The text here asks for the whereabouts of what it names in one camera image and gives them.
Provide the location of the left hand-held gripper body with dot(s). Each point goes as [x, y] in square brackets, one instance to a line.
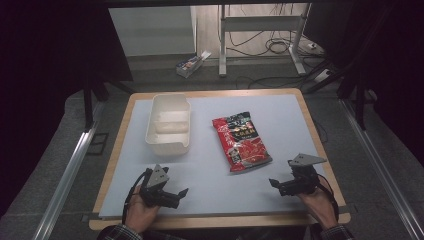
[156, 180]

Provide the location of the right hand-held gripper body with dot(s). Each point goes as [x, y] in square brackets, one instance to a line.
[303, 173]

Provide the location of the person's left hand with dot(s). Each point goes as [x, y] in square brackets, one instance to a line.
[141, 213]

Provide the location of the person's right hand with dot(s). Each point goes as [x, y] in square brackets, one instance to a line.
[318, 205]

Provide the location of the light blue table mat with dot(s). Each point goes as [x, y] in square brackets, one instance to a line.
[213, 196]

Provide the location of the red seasoning packet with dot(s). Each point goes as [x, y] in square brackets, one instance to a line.
[241, 141]

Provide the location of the white plastic container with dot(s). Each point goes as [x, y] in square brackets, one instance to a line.
[169, 125]

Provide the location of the dark floor grate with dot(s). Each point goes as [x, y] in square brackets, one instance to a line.
[97, 144]

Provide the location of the black stand leg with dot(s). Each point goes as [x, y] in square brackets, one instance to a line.
[360, 106]
[88, 106]

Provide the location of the white power strip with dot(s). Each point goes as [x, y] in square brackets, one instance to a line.
[322, 75]

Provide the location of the small printed cardboard box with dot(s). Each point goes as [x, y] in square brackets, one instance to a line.
[191, 65]

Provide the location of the small white power adapter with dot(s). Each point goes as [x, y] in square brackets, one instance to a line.
[312, 45]

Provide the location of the dark curtain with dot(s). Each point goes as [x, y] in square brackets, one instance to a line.
[50, 66]
[383, 50]

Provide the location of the white board panel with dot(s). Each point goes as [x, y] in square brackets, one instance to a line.
[151, 30]

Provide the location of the silver metal floor rail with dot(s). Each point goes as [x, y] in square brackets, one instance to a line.
[66, 180]
[380, 170]

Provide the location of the white metal desk frame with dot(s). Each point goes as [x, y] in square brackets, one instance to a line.
[260, 23]

